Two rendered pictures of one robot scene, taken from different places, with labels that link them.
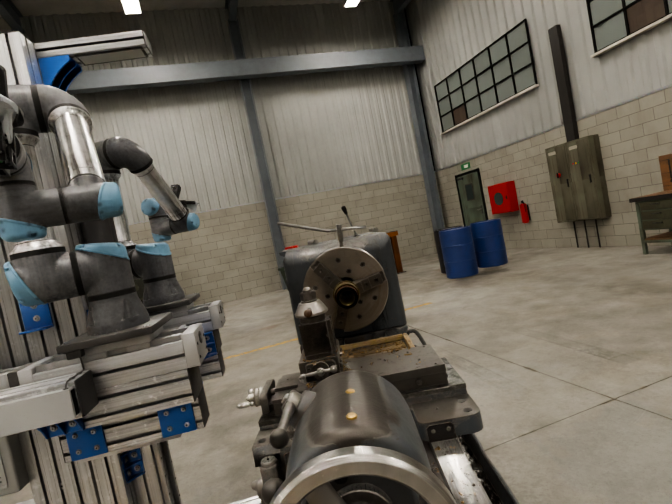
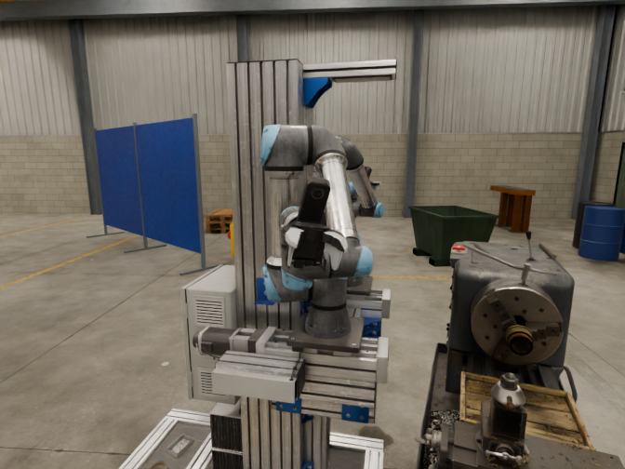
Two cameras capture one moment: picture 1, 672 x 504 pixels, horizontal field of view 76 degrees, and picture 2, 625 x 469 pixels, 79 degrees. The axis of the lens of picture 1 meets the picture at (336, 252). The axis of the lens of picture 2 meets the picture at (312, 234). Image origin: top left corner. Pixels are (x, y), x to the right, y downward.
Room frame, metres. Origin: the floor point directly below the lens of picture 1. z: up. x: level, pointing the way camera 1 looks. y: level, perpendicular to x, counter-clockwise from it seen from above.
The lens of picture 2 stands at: (0.03, 0.25, 1.71)
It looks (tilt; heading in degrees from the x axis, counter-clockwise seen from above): 11 degrees down; 20
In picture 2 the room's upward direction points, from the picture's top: straight up
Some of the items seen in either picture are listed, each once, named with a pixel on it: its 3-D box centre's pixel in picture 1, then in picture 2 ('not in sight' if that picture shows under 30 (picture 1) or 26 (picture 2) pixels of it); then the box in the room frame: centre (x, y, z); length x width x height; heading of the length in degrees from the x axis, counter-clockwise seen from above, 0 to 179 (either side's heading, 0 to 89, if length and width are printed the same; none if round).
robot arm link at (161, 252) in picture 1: (153, 259); not in sight; (1.63, 0.68, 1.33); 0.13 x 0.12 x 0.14; 77
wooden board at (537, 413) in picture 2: (358, 361); (517, 409); (1.33, 0.00, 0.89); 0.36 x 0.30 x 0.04; 89
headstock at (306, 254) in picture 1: (341, 280); (499, 292); (2.02, 0.00, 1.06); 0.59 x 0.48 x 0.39; 179
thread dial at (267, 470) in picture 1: (272, 482); not in sight; (0.83, 0.21, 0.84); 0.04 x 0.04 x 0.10; 89
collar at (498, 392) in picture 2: (310, 307); (508, 391); (1.01, 0.09, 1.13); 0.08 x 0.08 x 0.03
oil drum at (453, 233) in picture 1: (458, 252); (601, 232); (7.91, -2.23, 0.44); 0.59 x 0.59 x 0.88
